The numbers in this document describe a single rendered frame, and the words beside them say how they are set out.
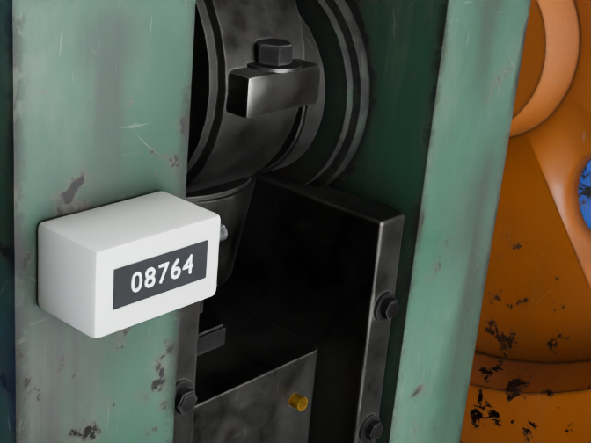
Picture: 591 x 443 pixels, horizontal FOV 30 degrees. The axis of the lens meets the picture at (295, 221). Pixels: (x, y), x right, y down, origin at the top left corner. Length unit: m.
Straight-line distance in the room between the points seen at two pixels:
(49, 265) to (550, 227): 0.57
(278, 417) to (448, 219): 0.17
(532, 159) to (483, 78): 0.25
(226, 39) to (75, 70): 0.15
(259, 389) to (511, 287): 0.35
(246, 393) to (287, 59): 0.21
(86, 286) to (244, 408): 0.26
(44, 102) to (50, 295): 0.08
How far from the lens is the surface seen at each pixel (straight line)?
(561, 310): 0.97
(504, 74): 0.73
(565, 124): 0.93
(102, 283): 0.45
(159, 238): 0.46
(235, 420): 0.69
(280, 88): 0.60
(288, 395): 0.72
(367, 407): 0.74
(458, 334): 0.78
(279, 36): 0.62
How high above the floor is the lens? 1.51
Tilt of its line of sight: 21 degrees down
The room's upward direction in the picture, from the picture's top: 5 degrees clockwise
